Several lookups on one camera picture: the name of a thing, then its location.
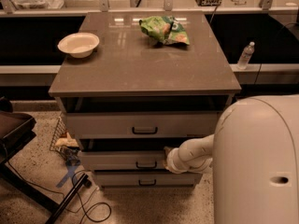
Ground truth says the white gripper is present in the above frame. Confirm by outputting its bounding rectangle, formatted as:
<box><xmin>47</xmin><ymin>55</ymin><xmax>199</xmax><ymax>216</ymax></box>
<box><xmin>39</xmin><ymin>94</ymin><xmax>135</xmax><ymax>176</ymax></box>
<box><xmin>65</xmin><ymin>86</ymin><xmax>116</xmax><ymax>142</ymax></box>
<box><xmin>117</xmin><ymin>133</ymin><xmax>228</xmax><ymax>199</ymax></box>
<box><xmin>164</xmin><ymin>143</ymin><xmax>198</xmax><ymax>174</ymax></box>

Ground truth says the grey drawer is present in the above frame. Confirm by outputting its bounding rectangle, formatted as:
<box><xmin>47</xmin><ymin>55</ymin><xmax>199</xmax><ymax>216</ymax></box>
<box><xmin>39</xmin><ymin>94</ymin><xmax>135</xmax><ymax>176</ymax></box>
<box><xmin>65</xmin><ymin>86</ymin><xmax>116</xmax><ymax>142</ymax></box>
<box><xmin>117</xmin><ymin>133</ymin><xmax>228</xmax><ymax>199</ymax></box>
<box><xmin>62</xmin><ymin>112</ymin><xmax>221</xmax><ymax>139</ymax></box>
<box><xmin>78</xmin><ymin>149</ymin><xmax>166</xmax><ymax>171</ymax></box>
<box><xmin>92</xmin><ymin>170</ymin><xmax>202</xmax><ymax>188</ymax></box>

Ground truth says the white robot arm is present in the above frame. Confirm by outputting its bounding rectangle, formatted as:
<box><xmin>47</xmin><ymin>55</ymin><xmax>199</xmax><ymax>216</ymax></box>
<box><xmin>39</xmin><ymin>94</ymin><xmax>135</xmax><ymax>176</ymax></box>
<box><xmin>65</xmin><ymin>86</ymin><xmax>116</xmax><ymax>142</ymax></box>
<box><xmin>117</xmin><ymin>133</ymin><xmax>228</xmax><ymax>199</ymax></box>
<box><xmin>164</xmin><ymin>94</ymin><xmax>299</xmax><ymax>224</ymax></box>

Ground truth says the grey top drawer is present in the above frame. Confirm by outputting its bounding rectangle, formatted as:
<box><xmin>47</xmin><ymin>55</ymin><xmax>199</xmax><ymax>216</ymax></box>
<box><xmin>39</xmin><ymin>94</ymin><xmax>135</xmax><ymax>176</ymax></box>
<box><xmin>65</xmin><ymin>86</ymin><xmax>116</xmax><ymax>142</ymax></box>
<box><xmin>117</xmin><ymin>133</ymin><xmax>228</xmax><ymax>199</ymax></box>
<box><xmin>62</xmin><ymin>112</ymin><xmax>221</xmax><ymax>139</ymax></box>

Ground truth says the grey bottom drawer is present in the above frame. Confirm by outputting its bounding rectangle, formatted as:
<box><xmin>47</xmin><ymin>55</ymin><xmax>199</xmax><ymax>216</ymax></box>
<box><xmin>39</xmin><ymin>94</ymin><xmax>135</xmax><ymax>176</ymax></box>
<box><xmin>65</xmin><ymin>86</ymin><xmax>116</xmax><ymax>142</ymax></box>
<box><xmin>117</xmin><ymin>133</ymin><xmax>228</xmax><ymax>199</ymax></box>
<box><xmin>92</xmin><ymin>170</ymin><xmax>202</xmax><ymax>188</ymax></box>

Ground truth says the grey drawer cabinet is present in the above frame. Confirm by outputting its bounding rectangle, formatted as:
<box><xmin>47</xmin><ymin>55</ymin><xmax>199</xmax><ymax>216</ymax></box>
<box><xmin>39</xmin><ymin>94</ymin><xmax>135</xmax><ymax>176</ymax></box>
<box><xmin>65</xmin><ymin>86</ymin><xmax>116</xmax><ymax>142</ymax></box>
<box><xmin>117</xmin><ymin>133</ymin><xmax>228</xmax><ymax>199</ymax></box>
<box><xmin>48</xmin><ymin>10</ymin><xmax>242</xmax><ymax>189</ymax></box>

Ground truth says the green chip bag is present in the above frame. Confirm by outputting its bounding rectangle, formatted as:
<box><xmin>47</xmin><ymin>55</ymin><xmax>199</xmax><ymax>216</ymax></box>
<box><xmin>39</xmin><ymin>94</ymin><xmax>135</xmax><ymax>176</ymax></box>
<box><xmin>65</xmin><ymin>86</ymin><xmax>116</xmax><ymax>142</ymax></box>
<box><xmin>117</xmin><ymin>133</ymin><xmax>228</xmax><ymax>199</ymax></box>
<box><xmin>139</xmin><ymin>16</ymin><xmax>190</xmax><ymax>45</ymax></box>

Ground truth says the clear water bottle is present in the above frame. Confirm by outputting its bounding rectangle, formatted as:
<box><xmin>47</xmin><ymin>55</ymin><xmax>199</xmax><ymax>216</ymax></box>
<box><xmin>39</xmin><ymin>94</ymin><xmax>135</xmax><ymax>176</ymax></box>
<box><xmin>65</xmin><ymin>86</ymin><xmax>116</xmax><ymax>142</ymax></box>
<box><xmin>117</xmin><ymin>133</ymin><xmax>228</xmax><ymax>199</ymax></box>
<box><xmin>237</xmin><ymin>41</ymin><xmax>255</xmax><ymax>70</ymax></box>

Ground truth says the white paper bowl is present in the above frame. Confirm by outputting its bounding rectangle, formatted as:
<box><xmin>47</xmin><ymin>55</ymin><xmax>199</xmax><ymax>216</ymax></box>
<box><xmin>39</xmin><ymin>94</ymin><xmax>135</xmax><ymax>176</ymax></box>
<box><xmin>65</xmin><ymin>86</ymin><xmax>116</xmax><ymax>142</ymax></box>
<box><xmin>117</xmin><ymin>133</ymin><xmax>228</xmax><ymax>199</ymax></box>
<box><xmin>58</xmin><ymin>33</ymin><xmax>100</xmax><ymax>59</ymax></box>

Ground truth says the black chair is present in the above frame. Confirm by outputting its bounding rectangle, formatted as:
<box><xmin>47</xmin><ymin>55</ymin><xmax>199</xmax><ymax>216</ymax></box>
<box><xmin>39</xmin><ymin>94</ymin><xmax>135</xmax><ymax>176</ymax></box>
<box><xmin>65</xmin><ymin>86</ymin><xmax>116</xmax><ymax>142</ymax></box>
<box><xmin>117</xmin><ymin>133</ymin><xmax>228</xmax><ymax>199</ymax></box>
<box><xmin>0</xmin><ymin>96</ymin><xmax>92</xmax><ymax>224</ymax></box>

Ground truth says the black floor cable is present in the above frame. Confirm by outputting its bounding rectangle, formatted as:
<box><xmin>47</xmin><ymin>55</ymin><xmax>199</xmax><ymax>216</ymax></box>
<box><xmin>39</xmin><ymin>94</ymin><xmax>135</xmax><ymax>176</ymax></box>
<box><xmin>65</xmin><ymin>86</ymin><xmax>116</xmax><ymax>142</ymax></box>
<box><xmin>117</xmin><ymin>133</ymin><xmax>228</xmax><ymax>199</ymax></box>
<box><xmin>0</xmin><ymin>140</ymin><xmax>112</xmax><ymax>224</ymax></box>

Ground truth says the wire basket with items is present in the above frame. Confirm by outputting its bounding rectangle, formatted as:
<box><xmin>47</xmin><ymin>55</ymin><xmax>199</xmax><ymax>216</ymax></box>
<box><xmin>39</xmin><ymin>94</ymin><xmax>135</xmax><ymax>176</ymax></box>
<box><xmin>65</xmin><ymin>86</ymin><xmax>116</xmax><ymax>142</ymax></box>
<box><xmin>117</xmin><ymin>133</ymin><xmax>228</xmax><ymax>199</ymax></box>
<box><xmin>50</xmin><ymin>117</ymin><xmax>79</xmax><ymax>162</ymax></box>

